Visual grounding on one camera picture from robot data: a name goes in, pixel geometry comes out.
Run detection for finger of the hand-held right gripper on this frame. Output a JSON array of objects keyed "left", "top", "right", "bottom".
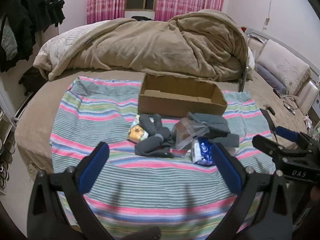
[
  {"left": 252, "top": 134, "right": 284, "bottom": 161},
  {"left": 260, "top": 108, "right": 298, "bottom": 142}
]

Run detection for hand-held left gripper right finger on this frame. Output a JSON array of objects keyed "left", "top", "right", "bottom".
[{"left": 211, "top": 142, "right": 293, "bottom": 240}]

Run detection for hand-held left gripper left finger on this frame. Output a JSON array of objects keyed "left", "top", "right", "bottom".
[{"left": 27, "top": 142, "right": 110, "bottom": 240}]

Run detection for blue and white tissue packet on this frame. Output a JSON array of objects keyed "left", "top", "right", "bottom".
[{"left": 191, "top": 136, "right": 217, "bottom": 166}]

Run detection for grey green cloth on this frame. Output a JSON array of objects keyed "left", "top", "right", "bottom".
[{"left": 187, "top": 112, "right": 240, "bottom": 148}]

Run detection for yellow printed snack packet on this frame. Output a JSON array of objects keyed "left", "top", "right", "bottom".
[{"left": 127, "top": 115, "right": 150, "bottom": 143}]

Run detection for clear plastic packet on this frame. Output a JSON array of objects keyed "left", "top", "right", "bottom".
[{"left": 171, "top": 117, "right": 210, "bottom": 151}]

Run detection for brown cardboard box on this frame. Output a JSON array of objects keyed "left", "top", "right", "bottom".
[{"left": 137, "top": 73, "right": 228, "bottom": 118}]

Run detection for grey blue pillow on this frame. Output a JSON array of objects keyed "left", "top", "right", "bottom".
[{"left": 254, "top": 64, "right": 287, "bottom": 94}]

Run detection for striped pastel cloth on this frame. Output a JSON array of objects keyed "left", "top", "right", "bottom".
[{"left": 49, "top": 76, "right": 275, "bottom": 240}]

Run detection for white embroidered pillow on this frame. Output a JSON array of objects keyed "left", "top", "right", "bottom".
[{"left": 256, "top": 40, "right": 312, "bottom": 95}]

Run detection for bed with brown sheet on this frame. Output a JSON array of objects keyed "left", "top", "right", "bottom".
[{"left": 14, "top": 62, "right": 310, "bottom": 180}]

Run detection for padded beige headboard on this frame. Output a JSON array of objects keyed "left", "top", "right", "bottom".
[{"left": 246, "top": 29, "right": 320, "bottom": 117}]

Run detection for shoe shelf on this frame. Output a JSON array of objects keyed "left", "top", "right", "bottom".
[{"left": 0, "top": 100, "right": 16, "bottom": 196}]

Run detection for black bag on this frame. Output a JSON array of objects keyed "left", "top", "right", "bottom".
[{"left": 19, "top": 67, "right": 48, "bottom": 96}]

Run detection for pale patterned quilt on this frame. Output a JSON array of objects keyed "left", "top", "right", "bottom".
[{"left": 34, "top": 20, "right": 113, "bottom": 78}]

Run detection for tan fleece blanket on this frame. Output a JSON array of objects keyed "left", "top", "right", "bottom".
[{"left": 47, "top": 9, "right": 249, "bottom": 82}]

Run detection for hanging grey garment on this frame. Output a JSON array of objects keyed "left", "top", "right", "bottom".
[{"left": 1, "top": 17, "right": 18, "bottom": 61}]

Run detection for hanging black clothes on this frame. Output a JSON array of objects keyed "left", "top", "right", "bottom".
[{"left": 0, "top": 0, "right": 65, "bottom": 73}]

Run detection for black cable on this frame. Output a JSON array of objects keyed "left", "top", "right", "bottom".
[{"left": 274, "top": 89, "right": 300, "bottom": 113}]

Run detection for wall wire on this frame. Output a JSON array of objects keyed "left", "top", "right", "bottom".
[{"left": 262, "top": 0, "right": 275, "bottom": 30}]

